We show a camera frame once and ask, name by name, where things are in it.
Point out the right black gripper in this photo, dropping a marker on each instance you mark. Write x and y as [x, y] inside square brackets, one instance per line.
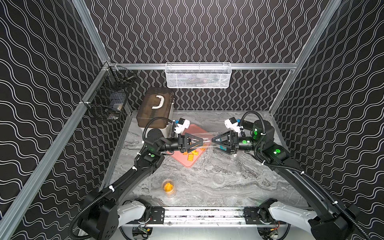
[232, 142]

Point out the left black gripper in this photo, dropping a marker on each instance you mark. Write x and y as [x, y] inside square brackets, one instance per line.
[181, 143]

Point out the clear jar brown cookies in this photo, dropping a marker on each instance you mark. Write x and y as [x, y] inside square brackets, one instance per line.
[207, 139]

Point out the clear jar with cookies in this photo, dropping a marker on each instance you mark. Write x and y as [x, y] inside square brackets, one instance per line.
[210, 153]

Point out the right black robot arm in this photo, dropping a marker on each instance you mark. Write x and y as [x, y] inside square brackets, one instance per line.
[326, 218]

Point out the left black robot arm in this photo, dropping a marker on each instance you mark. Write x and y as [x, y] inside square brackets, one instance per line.
[100, 217]

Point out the clear jar orange cookies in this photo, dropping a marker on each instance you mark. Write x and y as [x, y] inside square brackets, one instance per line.
[168, 187]

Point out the teal utility knife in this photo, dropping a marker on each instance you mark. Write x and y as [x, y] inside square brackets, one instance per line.
[223, 148]

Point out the yellow square waffle cookie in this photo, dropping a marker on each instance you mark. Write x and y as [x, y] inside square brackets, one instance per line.
[190, 157]

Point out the pink plastic tray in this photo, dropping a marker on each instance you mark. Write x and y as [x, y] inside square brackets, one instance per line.
[182, 158]

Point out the brown lid storage box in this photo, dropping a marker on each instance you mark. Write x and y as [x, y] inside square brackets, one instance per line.
[158, 102]

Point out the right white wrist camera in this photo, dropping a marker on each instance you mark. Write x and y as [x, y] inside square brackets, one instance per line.
[233, 124]

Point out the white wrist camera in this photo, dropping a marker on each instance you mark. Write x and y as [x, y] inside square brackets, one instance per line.
[181, 126]
[233, 124]

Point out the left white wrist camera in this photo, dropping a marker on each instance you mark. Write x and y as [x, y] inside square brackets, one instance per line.
[181, 126]

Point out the white wire basket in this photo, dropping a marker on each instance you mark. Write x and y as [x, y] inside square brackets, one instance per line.
[197, 75]

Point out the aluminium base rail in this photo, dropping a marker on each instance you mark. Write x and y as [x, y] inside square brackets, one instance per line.
[217, 217]

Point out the black wire basket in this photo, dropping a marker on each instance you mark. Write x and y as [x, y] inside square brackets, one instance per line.
[110, 101]

